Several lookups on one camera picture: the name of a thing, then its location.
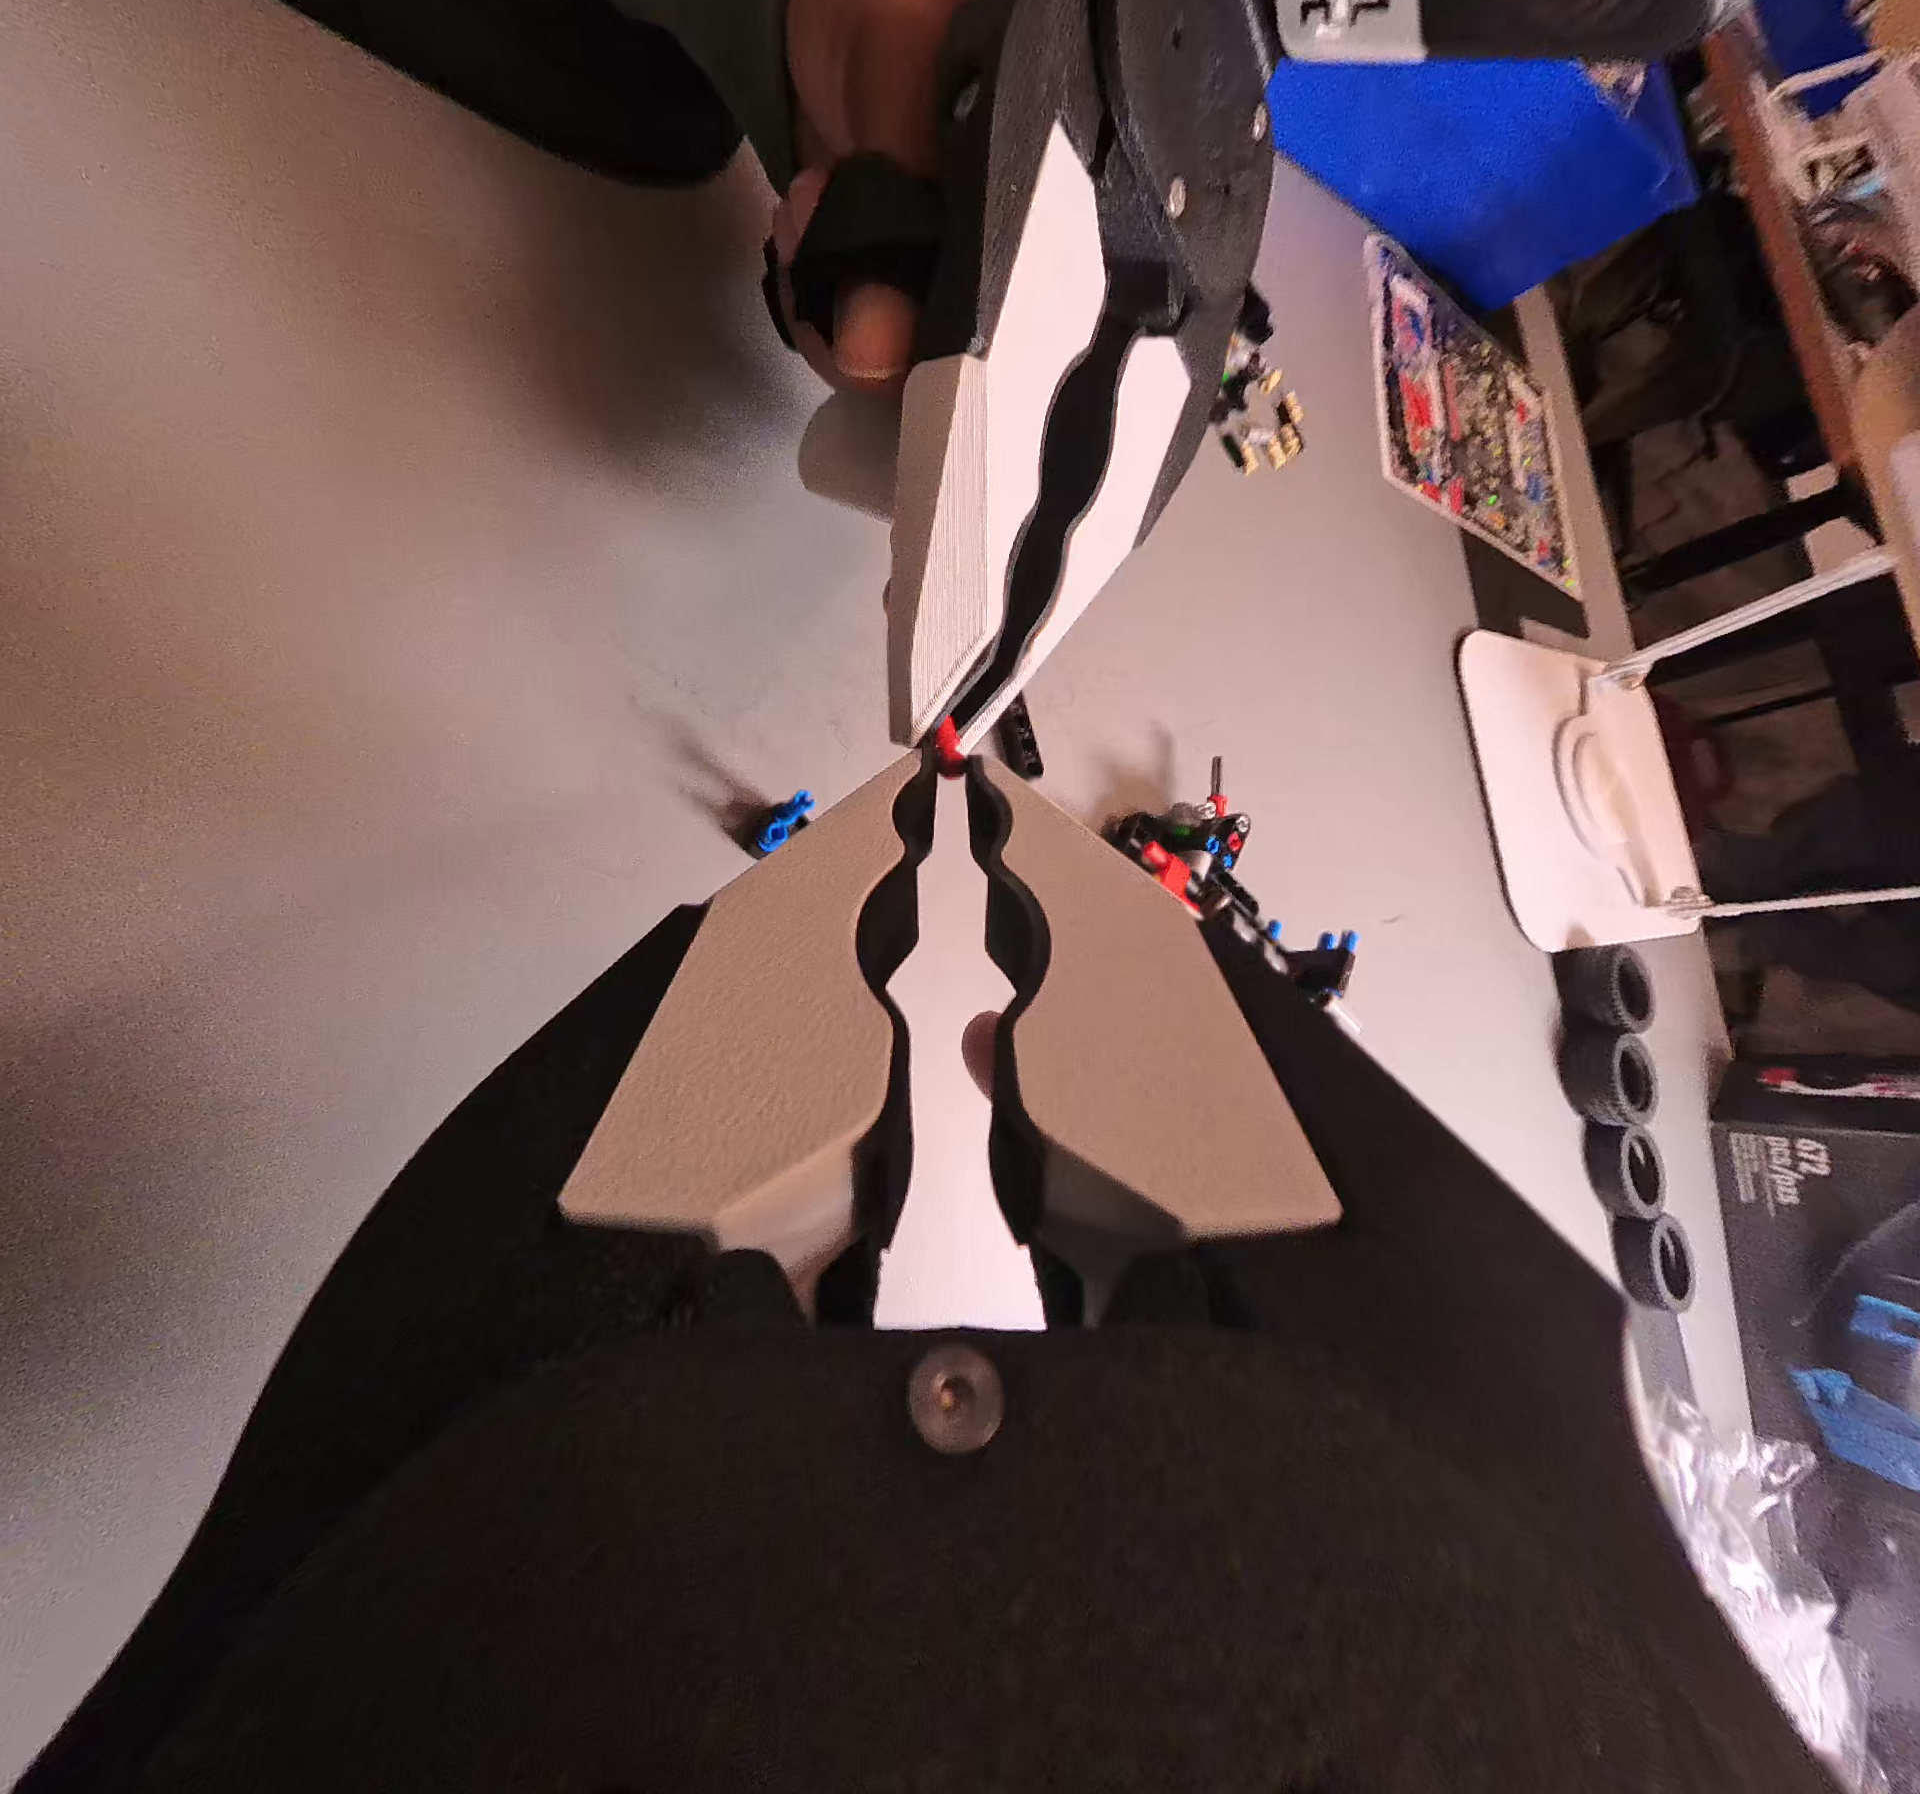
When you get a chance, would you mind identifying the blue box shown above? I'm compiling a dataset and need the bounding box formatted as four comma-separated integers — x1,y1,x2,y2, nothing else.
975,0,1703,314

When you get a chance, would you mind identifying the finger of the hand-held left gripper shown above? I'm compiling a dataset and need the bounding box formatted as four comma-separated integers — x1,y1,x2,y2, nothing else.
952,331,1199,758
884,121,1115,753

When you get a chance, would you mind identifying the black lego tyre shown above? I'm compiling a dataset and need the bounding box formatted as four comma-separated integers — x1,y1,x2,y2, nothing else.
1553,945,1660,1033
1608,1211,1699,1316
1584,1119,1677,1226
1561,1026,1664,1126

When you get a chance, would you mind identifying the lego instruction booklet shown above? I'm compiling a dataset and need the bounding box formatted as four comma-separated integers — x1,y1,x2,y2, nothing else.
1361,231,1590,603

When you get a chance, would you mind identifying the person's left hand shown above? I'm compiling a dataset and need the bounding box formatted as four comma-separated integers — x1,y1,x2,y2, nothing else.
769,0,1008,394

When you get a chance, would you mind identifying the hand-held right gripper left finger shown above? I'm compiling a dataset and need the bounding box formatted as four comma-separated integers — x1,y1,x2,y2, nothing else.
558,750,920,1324

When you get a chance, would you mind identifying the white stand with rods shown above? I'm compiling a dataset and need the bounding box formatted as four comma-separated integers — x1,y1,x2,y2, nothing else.
1458,547,1920,956

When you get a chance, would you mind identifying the clear plastic bag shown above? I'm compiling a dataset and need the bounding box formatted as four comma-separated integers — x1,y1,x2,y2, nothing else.
1635,1380,1920,1794

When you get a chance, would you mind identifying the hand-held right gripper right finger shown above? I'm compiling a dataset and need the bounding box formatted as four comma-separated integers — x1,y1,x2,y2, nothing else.
965,757,1346,1324

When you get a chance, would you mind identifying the pile of loose lego pieces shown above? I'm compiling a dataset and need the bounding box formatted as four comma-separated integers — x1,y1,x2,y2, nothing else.
1206,292,1313,475

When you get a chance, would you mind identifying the partly built lego vehicle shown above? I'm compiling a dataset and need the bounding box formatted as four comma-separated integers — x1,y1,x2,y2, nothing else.
1108,757,1366,1039

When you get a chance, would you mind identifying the black lego set box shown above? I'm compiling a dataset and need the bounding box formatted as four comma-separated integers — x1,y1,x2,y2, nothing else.
1705,1051,1920,1557

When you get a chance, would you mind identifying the wooden table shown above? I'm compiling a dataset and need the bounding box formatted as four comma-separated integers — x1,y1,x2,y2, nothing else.
1696,0,1920,550

